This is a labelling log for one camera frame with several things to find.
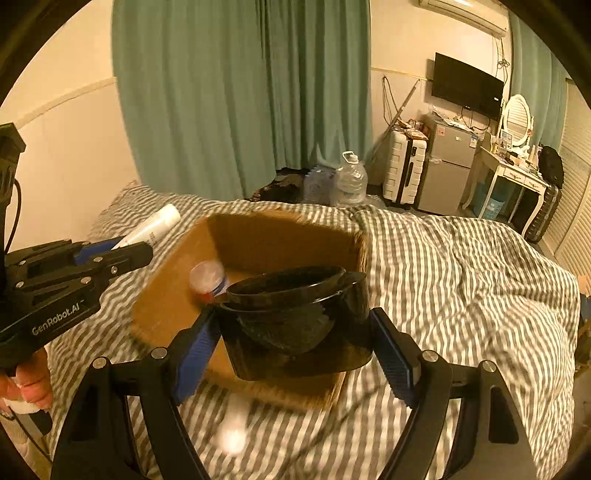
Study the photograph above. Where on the dark translucent plastic container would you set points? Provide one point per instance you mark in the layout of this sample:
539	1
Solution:
341	332

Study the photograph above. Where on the person's left hand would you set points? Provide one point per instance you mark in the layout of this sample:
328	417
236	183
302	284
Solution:
32	378

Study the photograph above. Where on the black wall television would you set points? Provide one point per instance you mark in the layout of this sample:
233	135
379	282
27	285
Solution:
466	85

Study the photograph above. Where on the grey small fridge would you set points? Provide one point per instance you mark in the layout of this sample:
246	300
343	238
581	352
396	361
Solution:
445	175

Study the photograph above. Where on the white louvered closet doors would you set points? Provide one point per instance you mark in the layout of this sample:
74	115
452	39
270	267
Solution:
575	194

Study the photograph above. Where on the long broom stick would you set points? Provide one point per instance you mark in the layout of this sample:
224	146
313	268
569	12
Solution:
401	108

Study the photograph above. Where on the blue bin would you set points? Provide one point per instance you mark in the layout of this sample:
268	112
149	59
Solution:
490	203

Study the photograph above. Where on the bluish water jug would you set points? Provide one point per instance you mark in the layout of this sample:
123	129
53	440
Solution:
318	184

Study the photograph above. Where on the white tube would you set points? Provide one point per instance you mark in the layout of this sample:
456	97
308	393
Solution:
154	226

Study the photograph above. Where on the bed with striped sheet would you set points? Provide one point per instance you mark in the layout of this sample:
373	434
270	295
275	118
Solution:
461	286

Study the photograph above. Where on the black bag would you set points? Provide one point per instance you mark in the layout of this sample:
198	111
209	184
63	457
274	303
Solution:
551	166

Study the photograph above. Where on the white air conditioner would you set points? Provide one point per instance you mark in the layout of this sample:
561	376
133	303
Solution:
466	14

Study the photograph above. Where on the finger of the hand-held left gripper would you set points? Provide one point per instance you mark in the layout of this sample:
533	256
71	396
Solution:
130	258
94	249

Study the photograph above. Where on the brown cardboard box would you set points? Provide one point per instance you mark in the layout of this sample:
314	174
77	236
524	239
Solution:
258	242

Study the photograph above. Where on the black plastic bowl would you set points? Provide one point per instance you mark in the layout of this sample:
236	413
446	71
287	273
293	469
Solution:
281	318

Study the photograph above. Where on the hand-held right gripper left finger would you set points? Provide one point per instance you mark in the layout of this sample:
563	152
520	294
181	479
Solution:
197	353

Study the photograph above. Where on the white suitcase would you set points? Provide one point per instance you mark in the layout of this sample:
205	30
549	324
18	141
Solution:
401	168

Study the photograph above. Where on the dark pile on floor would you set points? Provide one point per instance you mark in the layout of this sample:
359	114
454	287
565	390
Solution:
281	184

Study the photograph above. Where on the white dressing table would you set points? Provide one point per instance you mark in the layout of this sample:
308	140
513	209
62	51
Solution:
512	173

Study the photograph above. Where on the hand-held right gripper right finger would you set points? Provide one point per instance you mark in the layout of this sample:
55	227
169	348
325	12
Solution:
392	355

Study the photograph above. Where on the dark suitcase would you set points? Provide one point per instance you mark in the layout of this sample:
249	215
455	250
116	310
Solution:
545	214

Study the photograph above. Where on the narrow green curtain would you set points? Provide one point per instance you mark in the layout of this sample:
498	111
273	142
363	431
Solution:
535	78

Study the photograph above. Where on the clear water jug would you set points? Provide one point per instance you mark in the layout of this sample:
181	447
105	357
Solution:
352	182

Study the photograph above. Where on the white oval vanity mirror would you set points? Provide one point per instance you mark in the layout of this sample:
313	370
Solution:
516	121

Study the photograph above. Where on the wide green curtain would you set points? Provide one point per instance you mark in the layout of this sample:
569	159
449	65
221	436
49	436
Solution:
207	92

